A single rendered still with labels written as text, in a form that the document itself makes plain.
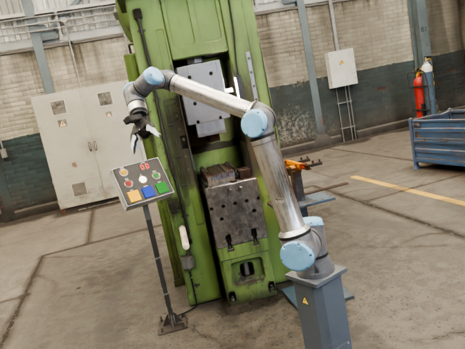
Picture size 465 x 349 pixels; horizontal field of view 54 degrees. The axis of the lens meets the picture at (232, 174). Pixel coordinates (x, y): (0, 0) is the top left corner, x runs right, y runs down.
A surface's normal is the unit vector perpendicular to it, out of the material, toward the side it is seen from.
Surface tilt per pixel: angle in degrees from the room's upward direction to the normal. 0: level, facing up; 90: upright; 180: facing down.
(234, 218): 90
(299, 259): 95
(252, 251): 90
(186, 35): 90
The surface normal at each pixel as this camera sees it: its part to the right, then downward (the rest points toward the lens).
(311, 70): 0.26, 0.12
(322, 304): -0.16, 0.21
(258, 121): -0.44, 0.12
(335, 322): 0.57, 0.04
